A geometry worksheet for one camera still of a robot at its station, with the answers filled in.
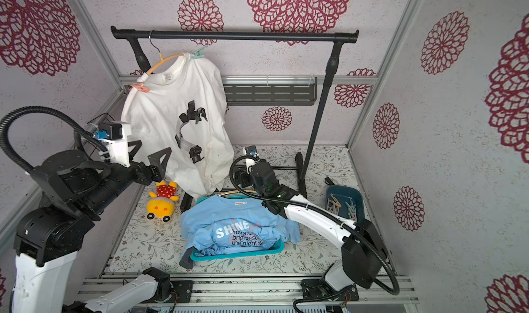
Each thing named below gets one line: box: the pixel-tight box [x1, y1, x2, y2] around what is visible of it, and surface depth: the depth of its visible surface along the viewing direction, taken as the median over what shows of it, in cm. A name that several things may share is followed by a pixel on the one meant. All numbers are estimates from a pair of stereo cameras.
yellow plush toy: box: [146, 179, 180, 223], surface depth 91 cm
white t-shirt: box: [120, 52, 235, 198], surface depth 76 cm
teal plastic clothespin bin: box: [325, 184, 365, 222], surface depth 98 cm
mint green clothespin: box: [191, 45, 209, 60], surface depth 70 cm
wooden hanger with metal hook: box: [136, 29, 186, 83], surface depth 59 cm
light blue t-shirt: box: [179, 193, 302, 257], surface depth 78 cm
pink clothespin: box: [132, 82, 151, 94], surface depth 57 cm
